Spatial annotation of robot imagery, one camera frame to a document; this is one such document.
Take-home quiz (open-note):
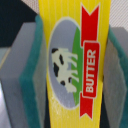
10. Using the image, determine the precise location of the gripper grey green padded left finger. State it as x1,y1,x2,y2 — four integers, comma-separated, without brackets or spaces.
0,15,46,128

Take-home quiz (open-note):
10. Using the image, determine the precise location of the gripper grey green padded right finger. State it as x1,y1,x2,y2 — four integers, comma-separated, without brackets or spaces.
103,27,128,128

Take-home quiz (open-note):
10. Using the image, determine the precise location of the yellow toy butter box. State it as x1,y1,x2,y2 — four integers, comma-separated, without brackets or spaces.
39,0,111,128

